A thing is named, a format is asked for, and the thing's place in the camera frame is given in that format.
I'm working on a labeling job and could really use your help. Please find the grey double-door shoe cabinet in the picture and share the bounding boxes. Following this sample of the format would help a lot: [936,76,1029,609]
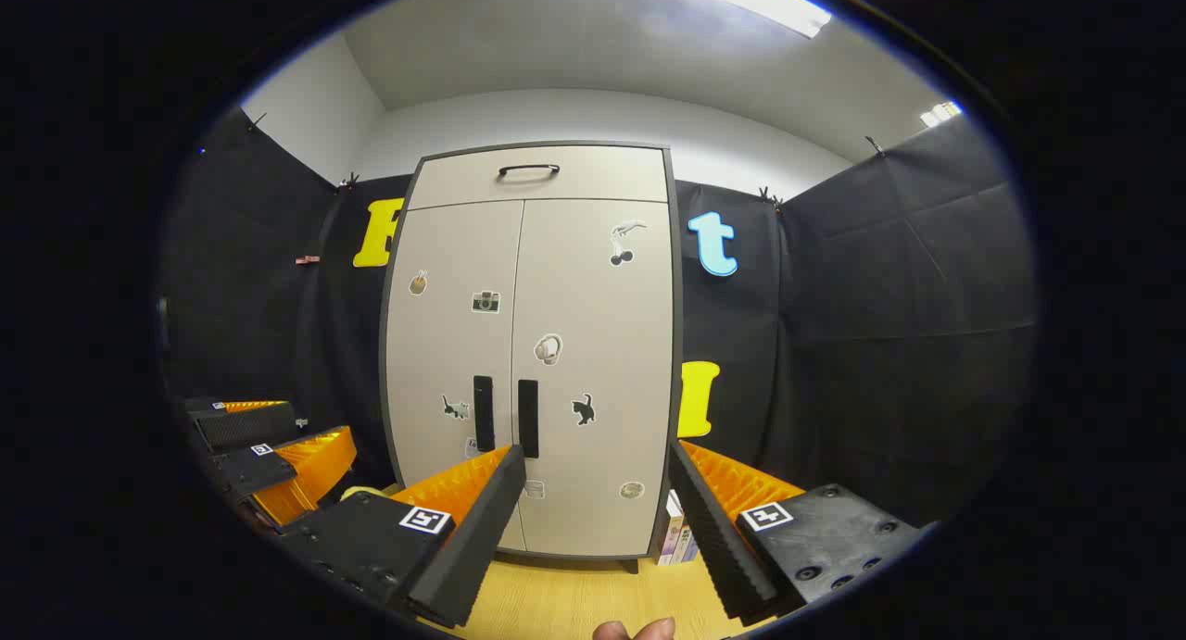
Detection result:
[378,142,685,574]

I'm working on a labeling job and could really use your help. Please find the grey cabinet drawer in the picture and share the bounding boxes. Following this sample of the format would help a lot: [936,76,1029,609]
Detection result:
[408,145,670,210]

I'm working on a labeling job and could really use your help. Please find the cabinet door with camera sticker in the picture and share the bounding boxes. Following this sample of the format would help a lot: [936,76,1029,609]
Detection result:
[383,201,525,553]

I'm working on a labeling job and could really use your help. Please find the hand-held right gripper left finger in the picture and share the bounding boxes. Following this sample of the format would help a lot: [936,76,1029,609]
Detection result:
[278,444,527,630]

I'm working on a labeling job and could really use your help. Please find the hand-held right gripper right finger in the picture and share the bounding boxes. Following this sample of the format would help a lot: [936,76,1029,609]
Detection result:
[669,439,927,626]

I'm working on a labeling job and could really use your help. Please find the cabinet door with headphones sticker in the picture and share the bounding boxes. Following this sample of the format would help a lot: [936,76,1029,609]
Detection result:
[511,198,675,558]

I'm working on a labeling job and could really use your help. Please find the black backdrop cloth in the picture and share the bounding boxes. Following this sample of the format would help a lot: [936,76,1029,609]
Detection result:
[158,107,1037,530]

